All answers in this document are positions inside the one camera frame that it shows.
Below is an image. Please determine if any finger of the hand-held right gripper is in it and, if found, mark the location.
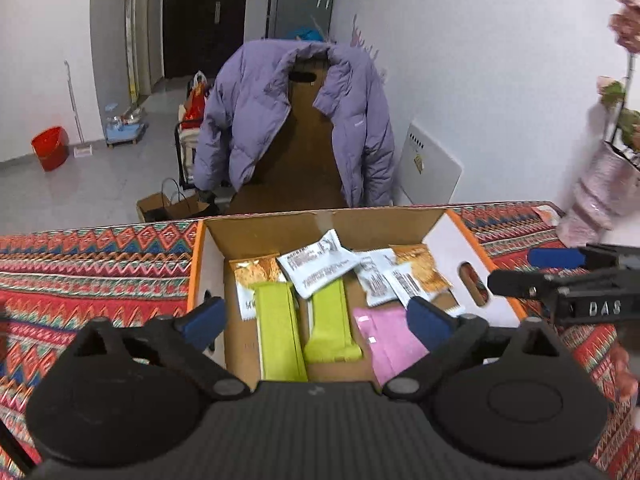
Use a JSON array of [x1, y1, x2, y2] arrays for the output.
[[487, 269, 566, 306], [528, 244, 621, 270]]

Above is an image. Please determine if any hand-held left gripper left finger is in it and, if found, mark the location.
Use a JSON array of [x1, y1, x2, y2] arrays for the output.
[[75, 296, 252, 402]]

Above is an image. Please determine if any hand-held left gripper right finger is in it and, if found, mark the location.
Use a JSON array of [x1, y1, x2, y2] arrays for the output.
[[382, 296, 568, 402]]

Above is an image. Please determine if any white cracker snack packet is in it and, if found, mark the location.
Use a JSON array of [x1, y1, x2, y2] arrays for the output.
[[389, 244, 453, 306], [229, 254, 288, 322]]

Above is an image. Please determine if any pink snack packet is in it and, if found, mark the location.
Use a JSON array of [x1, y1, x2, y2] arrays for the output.
[[352, 306, 431, 386]]

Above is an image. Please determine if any lime green snack packet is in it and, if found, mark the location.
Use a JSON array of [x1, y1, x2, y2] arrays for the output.
[[248, 281, 308, 382], [302, 280, 362, 365]]

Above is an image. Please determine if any red cardboard box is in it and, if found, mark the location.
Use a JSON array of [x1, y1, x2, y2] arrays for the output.
[[187, 206, 529, 386]]

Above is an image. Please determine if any pink ceramic vase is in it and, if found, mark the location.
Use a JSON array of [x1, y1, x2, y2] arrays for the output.
[[556, 140, 640, 248]]

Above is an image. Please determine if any brown paper bag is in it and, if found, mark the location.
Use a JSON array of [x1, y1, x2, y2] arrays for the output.
[[160, 177, 221, 221]]

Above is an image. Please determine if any small cardboard box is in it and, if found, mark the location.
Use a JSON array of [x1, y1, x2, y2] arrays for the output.
[[136, 194, 171, 223]]

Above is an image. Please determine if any white board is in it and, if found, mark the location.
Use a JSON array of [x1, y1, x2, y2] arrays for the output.
[[400, 120, 463, 207]]

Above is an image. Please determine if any shopping trolley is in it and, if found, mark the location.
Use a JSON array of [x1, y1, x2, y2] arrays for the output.
[[174, 120, 202, 191]]

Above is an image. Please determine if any brown chair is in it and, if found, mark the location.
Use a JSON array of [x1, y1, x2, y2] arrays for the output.
[[230, 57, 348, 216]]

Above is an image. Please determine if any blue low stand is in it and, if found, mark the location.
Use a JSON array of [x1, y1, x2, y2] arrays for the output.
[[104, 102, 148, 150]]

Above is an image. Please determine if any white mop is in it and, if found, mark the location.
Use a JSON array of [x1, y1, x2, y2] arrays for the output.
[[64, 60, 94, 158]]

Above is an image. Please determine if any red plastic bag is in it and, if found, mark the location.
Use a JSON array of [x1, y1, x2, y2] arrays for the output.
[[181, 71, 208, 131]]

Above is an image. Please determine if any purple puffer jacket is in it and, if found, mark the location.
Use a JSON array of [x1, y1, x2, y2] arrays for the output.
[[192, 40, 396, 208]]

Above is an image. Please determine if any red plastic bucket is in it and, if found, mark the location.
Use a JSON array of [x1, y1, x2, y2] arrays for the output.
[[31, 126, 70, 172]]

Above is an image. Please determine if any bunch of dried pink roses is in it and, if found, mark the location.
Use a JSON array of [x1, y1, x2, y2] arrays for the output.
[[597, 0, 640, 153]]

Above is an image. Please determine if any dark entrance door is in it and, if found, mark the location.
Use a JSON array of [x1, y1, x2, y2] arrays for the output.
[[161, 0, 248, 81]]

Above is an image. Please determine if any blue cloth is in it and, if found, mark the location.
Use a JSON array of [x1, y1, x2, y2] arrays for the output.
[[287, 27, 326, 43]]

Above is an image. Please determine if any grey refrigerator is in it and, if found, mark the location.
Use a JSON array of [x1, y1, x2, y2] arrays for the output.
[[267, 0, 343, 43]]

